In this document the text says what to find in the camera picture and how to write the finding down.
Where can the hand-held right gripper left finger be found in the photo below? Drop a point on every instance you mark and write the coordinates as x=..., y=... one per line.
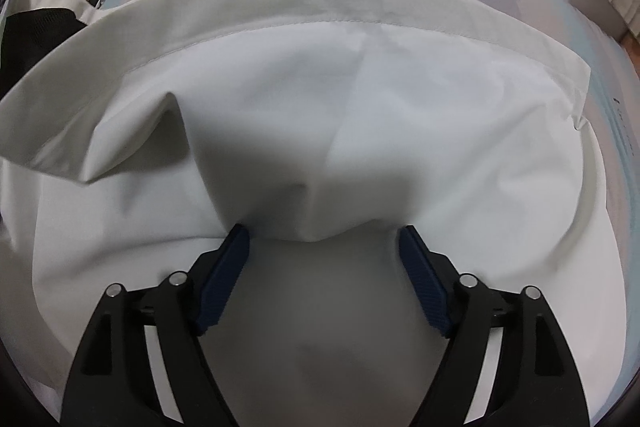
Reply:
x=222, y=277

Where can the black and white jacket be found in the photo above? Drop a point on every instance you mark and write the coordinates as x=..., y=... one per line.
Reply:
x=320, y=97

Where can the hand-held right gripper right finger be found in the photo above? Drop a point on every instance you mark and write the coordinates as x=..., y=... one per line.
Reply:
x=422, y=277

